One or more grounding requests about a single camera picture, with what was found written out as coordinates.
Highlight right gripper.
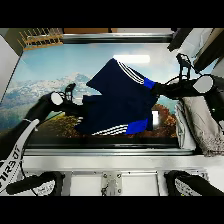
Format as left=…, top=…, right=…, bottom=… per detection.
left=151, top=82, right=174, bottom=100

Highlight navy striped shorts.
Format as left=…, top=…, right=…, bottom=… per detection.
left=73, top=57, right=158, bottom=137

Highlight white garment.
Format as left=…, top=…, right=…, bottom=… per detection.
left=174, top=100, right=198, bottom=151

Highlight grey garment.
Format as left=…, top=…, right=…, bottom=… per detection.
left=181, top=95, right=224, bottom=158

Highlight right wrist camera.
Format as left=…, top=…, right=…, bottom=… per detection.
left=175, top=52, right=193, bottom=83

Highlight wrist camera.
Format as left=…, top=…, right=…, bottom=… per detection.
left=64, top=82, right=78, bottom=105
left=175, top=52, right=193, bottom=83

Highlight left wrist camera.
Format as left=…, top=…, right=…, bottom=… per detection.
left=64, top=82, right=78, bottom=105

